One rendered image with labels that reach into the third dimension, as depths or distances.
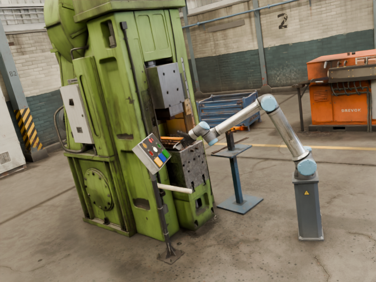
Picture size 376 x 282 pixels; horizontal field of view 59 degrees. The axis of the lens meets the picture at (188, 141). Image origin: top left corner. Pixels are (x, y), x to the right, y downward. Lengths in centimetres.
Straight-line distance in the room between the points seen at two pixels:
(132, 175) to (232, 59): 860
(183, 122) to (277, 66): 760
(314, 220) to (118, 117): 211
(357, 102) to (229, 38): 634
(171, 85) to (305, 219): 177
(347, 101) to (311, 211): 342
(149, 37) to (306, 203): 213
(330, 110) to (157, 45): 387
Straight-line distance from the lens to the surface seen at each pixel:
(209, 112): 735
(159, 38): 348
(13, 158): 812
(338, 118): 644
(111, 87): 344
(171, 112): 328
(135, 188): 367
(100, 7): 319
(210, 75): 1224
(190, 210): 356
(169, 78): 330
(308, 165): 285
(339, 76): 612
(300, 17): 1066
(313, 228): 330
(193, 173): 348
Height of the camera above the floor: 188
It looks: 15 degrees down
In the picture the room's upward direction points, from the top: 11 degrees counter-clockwise
